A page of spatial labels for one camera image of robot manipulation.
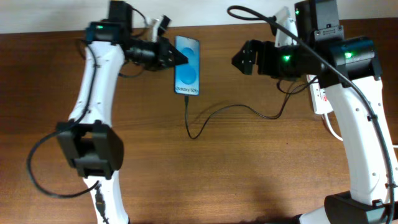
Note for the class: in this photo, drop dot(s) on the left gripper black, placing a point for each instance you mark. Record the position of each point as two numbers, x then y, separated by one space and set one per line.
164 46

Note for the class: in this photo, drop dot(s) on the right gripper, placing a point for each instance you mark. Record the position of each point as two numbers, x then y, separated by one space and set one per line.
261 57

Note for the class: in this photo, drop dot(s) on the white power strip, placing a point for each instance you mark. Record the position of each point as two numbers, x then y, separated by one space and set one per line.
320 102

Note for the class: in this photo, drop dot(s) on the blue screen smartphone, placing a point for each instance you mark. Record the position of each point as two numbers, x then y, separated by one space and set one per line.
187 76

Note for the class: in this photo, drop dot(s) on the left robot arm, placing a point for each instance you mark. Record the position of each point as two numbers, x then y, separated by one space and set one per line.
87 139

